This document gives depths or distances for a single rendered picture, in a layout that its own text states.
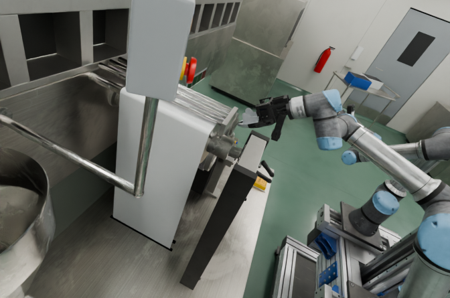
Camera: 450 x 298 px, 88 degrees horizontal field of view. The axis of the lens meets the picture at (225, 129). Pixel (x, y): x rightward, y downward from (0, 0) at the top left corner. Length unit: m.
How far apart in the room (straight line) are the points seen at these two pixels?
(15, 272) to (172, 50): 0.23
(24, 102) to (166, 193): 0.39
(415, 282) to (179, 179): 0.71
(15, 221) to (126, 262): 0.57
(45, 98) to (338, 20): 5.06
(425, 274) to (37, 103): 1.02
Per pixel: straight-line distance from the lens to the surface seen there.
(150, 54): 0.23
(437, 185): 0.93
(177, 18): 0.22
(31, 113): 0.61
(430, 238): 0.81
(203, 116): 0.55
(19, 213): 0.39
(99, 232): 0.97
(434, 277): 0.90
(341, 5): 5.29
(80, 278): 0.91
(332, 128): 0.81
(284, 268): 1.91
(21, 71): 0.57
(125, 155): 0.72
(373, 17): 5.37
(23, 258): 0.28
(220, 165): 0.97
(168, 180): 0.68
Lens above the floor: 1.74
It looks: 34 degrees down
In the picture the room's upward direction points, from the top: 21 degrees clockwise
